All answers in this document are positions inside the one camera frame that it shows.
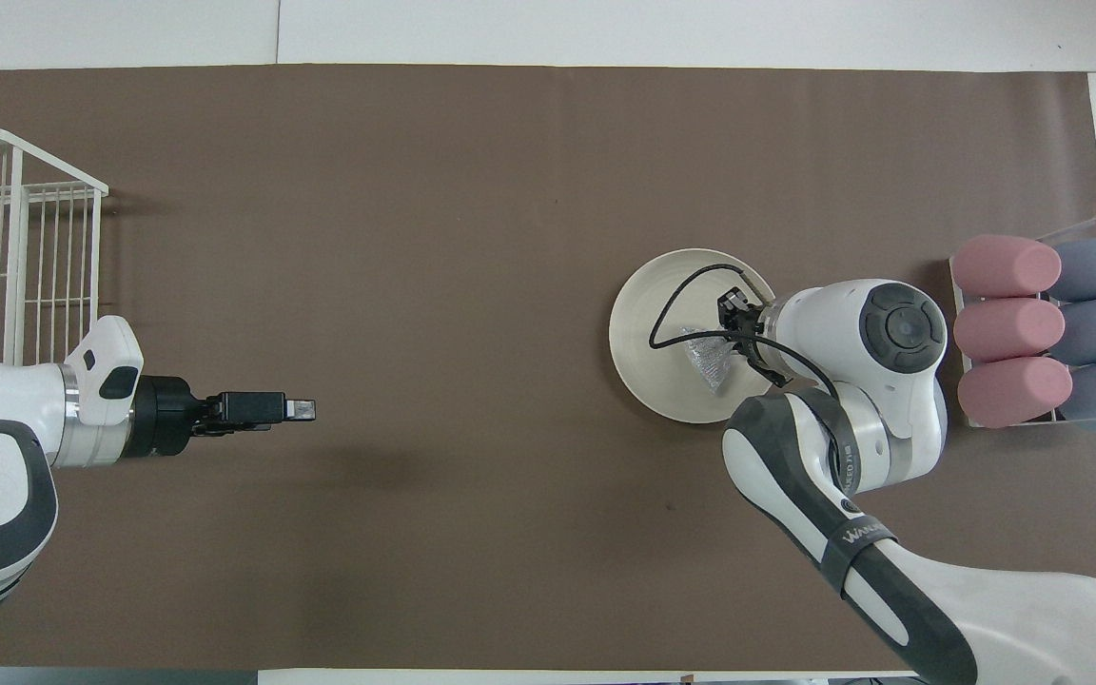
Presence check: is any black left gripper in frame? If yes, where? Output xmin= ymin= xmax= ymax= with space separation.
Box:
xmin=129 ymin=375 xmax=318 ymax=460

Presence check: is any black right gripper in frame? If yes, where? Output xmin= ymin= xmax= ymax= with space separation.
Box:
xmin=716 ymin=287 xmax=791 ymax=388

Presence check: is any silver mesh sponge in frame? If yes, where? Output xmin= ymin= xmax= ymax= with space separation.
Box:
xmin=679 ymin=326 xmax=740 ymax=397

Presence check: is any cream round plate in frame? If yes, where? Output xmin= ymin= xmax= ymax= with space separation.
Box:
xmin=609 ymin=248 xmax=783 ymax=425

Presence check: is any brown paper table mat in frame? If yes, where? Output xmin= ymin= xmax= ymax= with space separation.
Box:
xmin=0 ymin=65 xmax=1096 ymax=672

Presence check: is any pink plastic cup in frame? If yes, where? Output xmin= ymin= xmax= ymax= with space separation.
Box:
xmin=953 ymin=298 xmax=1067 ymax=363
xmin=950 ymin=235 xmax=1063 ymax=299
xmin=957 ymin=356 xmax=1074 ymax=429

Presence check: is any white wire dish rack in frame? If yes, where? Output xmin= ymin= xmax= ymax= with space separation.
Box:
xmin=0 ymin=127 xmax=109 ymax=368

